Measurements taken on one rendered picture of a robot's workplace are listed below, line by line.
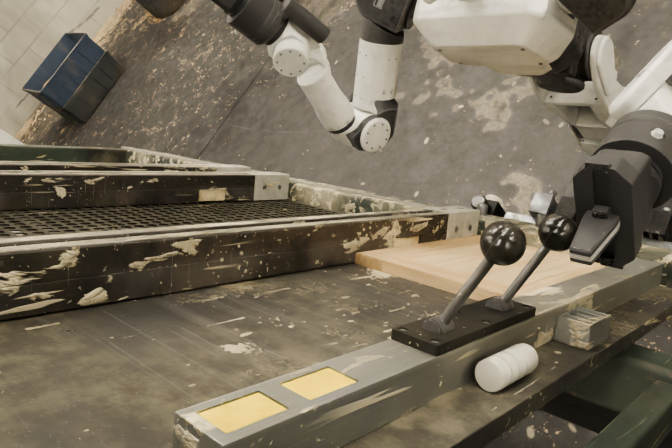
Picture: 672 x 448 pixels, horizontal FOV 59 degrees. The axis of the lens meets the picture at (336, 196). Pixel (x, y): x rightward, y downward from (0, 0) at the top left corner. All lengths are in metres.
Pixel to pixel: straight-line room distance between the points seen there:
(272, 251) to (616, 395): 0.50
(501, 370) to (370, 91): 0.80
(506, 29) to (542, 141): 1.53
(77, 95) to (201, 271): 4.49
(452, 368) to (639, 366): 0.37
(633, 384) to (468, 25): 0.61
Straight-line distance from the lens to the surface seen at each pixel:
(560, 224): 0.61
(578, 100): 1.51
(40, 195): 1.31
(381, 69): 1.24
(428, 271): 0.91
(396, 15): 1.19
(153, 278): 0.74
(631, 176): 0.61
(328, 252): 0.93
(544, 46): 1.09
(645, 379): 0.88
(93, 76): 5.26
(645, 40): 2.78
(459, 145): 2.69
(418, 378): 0.51
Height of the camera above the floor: 1.97
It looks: 43 degrees down
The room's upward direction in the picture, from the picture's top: 45 degrees counter-clockwise
